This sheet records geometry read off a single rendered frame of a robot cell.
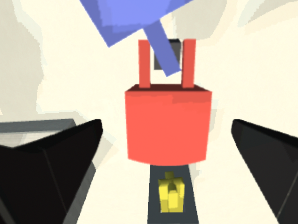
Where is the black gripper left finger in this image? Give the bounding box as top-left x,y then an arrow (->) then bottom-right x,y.
0,119 -> 103,224

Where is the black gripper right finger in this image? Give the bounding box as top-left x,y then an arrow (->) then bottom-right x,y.
230,119 -> 298,224

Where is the yellow square bar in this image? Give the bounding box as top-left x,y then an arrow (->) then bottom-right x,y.
147,164 -> 200,224

